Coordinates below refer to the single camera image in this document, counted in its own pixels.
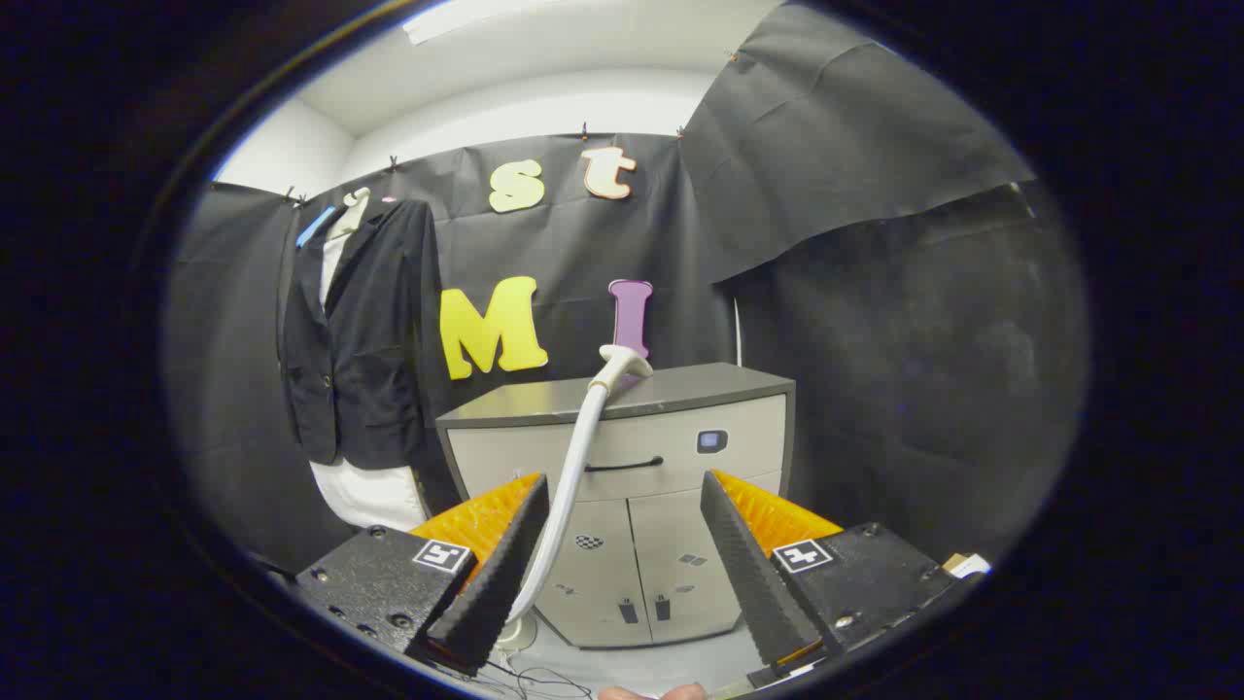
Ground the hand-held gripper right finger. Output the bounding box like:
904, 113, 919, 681
700, 470, 958, 687

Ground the black backdrop cloth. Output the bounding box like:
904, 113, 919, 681
163, 0, 1091, 575

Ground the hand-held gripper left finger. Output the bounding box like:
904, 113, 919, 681
294, 472, 551, 679

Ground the white clothes hanger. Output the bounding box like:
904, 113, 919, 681
328, 188, 372, 240

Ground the black suit jacket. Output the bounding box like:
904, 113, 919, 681
279, 199, 443, 470

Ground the ceiling light panel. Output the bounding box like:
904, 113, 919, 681
403, 0, 550, 46

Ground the white garment steamer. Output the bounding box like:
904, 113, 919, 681
491, 345, 654, 652

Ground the white shirt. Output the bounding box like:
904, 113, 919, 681
309, 231, 429, 532

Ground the grey cabinet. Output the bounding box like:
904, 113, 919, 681
435, 363, 796, 649

